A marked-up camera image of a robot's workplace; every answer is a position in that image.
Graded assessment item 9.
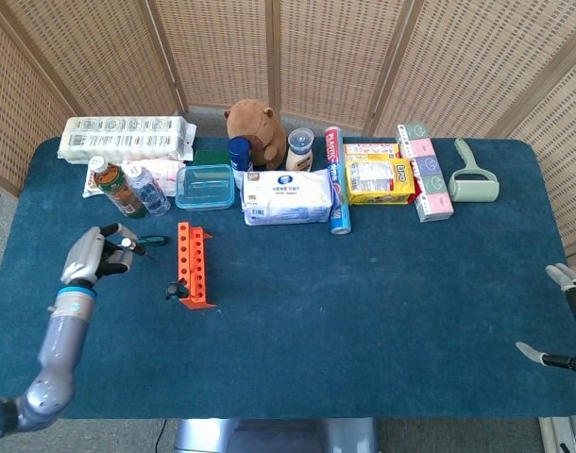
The clear water bottle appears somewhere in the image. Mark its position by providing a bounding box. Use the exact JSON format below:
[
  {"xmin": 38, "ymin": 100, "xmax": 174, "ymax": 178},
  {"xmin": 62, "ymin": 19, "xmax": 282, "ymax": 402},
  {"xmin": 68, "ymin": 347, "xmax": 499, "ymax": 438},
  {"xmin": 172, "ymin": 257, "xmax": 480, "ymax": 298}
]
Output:
[{"xmin": 122, "ymin": 162, "xmax": 172, "ymax": 217}]

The green tea bottle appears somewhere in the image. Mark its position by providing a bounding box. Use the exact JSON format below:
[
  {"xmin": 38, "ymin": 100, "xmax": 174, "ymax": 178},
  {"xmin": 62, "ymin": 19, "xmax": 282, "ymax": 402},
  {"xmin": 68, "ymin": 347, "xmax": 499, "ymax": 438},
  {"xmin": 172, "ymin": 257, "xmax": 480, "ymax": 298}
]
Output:
[{"xmin": 89, "ymin": 156, "xmax": 147, "ymax": 220}]

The clear container blue lid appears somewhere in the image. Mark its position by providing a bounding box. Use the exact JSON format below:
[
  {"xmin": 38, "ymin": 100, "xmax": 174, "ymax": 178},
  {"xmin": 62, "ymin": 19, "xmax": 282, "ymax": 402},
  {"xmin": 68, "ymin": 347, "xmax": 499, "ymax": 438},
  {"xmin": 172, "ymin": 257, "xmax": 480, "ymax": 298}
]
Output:
[{"xmin": 175, "ymin": 163, "xmax": 236, "ymax": 212}]

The white blue wipes pack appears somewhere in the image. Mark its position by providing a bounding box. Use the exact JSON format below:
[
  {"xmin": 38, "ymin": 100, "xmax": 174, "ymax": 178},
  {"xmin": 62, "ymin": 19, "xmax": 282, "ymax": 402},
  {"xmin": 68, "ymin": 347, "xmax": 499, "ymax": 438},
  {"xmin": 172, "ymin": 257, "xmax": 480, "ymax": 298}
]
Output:
[{"xmin": 241, "ymin": 168, "xmax": 336, "ymax": 227}]

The black metal precision screwdriver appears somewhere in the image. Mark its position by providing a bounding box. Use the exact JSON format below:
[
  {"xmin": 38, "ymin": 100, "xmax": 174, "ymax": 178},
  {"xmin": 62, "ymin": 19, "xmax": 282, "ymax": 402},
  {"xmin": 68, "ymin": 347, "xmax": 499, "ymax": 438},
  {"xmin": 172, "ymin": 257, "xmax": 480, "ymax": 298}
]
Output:
[{"xmin": 119, "ymin": 238, "xmax": 160, "ymax": 261}]

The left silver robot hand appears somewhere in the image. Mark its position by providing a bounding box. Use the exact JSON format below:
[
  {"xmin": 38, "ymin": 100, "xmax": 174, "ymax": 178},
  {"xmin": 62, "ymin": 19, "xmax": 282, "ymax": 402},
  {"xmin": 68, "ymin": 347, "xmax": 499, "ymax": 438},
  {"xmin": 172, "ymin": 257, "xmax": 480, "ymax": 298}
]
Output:
[{"xmin": 59, "ymin": 222, "xmax": 141, "ymax": 287}]

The brown capybara plush toy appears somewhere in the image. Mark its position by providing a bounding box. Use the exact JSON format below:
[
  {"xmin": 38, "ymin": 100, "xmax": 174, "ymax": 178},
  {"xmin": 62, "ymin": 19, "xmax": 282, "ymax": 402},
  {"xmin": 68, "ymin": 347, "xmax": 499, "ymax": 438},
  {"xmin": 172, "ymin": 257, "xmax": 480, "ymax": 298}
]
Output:
[{"xmin": 224, "ymin": 99, "xmax": 289, "ymax": 171}]

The large green black screwdriver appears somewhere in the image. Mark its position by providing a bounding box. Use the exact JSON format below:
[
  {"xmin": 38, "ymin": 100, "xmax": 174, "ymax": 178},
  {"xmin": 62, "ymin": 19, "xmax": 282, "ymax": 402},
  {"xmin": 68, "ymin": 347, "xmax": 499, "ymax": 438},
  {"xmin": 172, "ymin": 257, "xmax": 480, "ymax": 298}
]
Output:
[{"xmin": 164, "ymin": 278, "xmax": 191, "ymax": 303}]

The pastel tissue box pack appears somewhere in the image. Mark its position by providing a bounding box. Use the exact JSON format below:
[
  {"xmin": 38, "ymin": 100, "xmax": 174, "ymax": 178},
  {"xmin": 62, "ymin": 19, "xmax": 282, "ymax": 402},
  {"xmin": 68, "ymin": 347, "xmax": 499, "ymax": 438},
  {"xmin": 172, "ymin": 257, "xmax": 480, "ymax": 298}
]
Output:
[{"xmin": 395, "ymin": 123, "xmax": 455, "ymax": 224}]

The blue white spray can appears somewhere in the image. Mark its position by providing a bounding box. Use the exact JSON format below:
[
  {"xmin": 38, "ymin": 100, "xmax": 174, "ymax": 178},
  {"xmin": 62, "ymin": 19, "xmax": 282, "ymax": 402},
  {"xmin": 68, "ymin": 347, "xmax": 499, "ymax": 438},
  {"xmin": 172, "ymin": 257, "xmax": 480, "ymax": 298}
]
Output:
[{"xmin": 228, "ymin": 136, "xmax": 254, "ymax": 190}]

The thin black floor cable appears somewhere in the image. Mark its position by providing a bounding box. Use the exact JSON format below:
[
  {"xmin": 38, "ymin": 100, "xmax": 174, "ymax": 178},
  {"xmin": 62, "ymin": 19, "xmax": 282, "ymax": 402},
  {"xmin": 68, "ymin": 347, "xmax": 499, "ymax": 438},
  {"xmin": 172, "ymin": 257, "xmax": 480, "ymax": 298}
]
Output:
[{"xmin": 154, "ymin": 418, "xmax": 169, "ymax": 453}]

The orange plastic tool rack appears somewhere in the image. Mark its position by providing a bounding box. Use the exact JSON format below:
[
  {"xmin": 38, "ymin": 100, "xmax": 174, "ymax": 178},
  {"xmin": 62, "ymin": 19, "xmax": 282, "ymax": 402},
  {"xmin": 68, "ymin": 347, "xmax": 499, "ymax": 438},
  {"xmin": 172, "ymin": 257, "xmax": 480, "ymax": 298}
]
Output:
[{"xmin": 176, "ymin": 221, "xmax": 217, "ymax": 312}]

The cream bottle clear cap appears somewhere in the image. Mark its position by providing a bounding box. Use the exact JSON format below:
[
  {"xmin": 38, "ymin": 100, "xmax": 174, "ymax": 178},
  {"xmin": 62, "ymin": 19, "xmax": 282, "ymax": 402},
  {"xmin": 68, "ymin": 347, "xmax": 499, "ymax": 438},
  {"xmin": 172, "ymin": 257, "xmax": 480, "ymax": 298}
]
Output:
[{"xmin": 284, "ymin": 127, "xmax": 315, "ymax": 173}]

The pale green lint roller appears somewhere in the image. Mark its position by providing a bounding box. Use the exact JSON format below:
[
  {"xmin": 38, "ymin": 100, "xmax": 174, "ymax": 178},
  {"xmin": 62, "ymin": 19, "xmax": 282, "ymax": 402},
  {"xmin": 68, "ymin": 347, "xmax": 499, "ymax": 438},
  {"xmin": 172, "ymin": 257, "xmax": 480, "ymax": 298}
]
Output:
[{"xmin": 447, "ymin": 137, "xmax": 500, "ymax": 204}]

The white wrapped paper pack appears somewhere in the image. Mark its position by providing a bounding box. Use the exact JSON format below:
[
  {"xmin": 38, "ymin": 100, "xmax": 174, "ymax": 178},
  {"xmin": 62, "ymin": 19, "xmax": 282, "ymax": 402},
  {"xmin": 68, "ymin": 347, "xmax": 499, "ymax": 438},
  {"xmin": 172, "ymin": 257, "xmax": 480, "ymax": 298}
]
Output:
[{"xmin": 57, "ymin": 115, "xmax": 197, "ymax": 165}]

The white pink plastic bag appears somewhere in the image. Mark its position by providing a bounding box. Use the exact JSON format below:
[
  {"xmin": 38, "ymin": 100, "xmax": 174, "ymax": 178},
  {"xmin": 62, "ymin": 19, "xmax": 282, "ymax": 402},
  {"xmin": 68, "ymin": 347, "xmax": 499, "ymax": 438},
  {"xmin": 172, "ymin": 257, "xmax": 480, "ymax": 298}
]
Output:
[{"xmin": 81, "ymin": 159, "xmax": 188, "ymax": 199}]

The white metal frame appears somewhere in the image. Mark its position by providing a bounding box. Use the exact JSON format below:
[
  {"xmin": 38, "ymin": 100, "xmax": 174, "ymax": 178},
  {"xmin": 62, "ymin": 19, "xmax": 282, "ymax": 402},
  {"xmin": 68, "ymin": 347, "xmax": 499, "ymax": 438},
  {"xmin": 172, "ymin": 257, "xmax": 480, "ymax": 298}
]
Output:
[{"xmin": 538, "ymin": 416, "xmax": 576, "ymax": 453}]

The woven wooden folding screen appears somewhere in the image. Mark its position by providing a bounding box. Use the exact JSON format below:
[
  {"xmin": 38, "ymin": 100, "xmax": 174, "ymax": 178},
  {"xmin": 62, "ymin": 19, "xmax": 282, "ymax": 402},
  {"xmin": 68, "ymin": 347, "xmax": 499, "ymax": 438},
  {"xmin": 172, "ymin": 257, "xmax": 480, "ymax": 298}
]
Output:
[{"xmin": 0, "ymin": 0, "xmax": 576, "ymax": 284}]

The dark green box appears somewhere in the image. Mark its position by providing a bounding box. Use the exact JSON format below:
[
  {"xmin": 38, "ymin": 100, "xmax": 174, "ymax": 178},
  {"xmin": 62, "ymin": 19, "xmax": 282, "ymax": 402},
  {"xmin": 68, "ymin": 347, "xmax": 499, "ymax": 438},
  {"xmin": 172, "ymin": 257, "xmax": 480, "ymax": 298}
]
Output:
[{"xmin": 193, "ymin": 149, "xmax": 232, "ymax": 167}]

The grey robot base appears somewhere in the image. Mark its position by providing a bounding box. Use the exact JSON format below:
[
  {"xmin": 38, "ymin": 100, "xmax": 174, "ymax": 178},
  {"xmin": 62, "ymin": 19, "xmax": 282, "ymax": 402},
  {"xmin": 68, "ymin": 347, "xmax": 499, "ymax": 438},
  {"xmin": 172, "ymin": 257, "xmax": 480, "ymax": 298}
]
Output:
[{"xmin": 174, "ymin": 417, "xmax": 380, "ymax": 453}]

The white red snack box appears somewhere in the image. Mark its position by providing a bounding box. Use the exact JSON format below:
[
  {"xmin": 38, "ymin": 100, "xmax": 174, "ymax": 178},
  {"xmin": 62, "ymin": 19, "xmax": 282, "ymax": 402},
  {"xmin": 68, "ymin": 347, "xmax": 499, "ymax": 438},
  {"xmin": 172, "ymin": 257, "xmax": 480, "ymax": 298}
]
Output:
[{"xmin": 343, "ymin": 143, "xmax": 401, "ymax": 160}]

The yellow Lipo snack bag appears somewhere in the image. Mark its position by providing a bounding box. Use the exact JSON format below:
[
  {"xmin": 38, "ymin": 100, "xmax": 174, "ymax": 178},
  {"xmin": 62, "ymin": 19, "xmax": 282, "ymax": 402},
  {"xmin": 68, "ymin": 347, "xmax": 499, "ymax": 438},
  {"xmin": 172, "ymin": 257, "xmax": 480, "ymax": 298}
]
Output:
[{"xmin": 345, "ymin": 157, "xmax": 417, "ymax": 207}]

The plastic wrap roll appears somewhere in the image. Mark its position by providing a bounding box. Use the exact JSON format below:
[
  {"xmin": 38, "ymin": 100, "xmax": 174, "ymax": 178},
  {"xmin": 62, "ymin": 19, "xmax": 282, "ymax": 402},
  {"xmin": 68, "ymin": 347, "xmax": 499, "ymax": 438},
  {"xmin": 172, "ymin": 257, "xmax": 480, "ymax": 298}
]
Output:
[{"xmin": 323, "ymin": 125, "xmax": 353, "ymax": 236}]

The blue table cloth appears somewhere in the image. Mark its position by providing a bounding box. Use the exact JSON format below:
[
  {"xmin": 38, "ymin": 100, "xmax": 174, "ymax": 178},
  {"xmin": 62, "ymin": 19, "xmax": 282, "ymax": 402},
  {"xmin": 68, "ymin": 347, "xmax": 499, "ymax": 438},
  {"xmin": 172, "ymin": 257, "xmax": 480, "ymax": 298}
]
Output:
[{"xmin": 0, "ymin": 136, "xmax": 576, "ymax": 421}]

